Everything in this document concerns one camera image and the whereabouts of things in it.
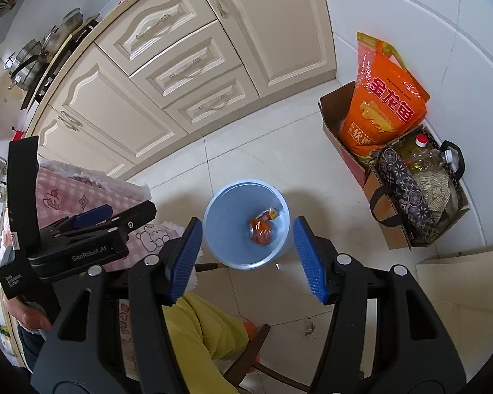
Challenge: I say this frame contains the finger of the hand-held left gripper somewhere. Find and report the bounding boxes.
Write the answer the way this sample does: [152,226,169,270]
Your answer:
[61,200,157,239]
[41,204,115,235]

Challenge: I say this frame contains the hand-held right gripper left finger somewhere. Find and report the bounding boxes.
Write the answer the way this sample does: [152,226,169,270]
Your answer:
[31,217,204,394]

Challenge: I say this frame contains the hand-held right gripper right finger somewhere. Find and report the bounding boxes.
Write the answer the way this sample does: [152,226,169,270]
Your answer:
[293,215,467,394]

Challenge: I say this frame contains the blue plastic trash bin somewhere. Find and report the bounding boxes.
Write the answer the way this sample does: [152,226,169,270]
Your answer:
[203,178,292,271]

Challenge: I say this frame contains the person's left hand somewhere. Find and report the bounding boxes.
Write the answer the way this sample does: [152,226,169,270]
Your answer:
[3,295,53,333]

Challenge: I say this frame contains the pink checkered fringed tablecloth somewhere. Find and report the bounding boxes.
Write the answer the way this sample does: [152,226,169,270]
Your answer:
[0,159,200,294]

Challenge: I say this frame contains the crumpled orange snack wrapper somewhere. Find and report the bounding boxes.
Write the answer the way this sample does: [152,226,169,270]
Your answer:
[248,217,274,248]

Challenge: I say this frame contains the cream cabinet door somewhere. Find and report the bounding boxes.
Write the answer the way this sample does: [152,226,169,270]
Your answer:
[189,0,338,100]
[35,104,138,180]
[48,45,179,159]

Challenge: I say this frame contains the yellow cloth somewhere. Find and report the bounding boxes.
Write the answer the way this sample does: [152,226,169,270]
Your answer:
[162,293,251,394]

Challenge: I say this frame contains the cream kitchen cabinet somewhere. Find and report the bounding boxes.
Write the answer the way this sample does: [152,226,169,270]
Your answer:
[25,0,338,181]

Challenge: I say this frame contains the dark wooden chair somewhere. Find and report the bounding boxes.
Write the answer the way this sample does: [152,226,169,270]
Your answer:
[195,260,313,394]

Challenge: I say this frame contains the black gas stove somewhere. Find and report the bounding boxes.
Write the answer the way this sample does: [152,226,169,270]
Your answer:
[20,14,101,111]

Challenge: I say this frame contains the brown cardboard box red edge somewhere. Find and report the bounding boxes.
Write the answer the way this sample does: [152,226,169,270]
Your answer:
[319,82,395,190]

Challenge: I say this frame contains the steel pot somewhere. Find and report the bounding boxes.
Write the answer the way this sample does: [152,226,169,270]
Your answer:
[6,39,47,90]

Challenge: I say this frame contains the beige patterned sack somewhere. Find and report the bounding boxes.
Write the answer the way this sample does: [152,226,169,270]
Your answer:
[413,170,458,219]

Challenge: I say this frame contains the cream cabinet drawer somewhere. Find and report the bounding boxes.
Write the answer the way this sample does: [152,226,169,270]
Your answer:
[95,0,208,77]
[129,20,244,99]
[162,66,261,134]

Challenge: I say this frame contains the cooking oil bottle red cap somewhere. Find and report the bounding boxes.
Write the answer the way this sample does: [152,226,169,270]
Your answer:
[394,131,441,173]

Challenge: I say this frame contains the clear bottle white cap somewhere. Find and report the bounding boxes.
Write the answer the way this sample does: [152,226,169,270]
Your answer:
[421,148,458,178]

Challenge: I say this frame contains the orange rice bag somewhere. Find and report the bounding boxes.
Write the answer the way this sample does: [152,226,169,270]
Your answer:
[339,31,430,162]

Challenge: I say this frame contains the steel wok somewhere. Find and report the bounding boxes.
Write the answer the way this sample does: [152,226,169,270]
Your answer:
[41,7,85,52]

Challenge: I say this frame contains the brown paper bag black handles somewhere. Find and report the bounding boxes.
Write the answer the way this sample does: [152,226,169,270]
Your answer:
[364,125,471,252]

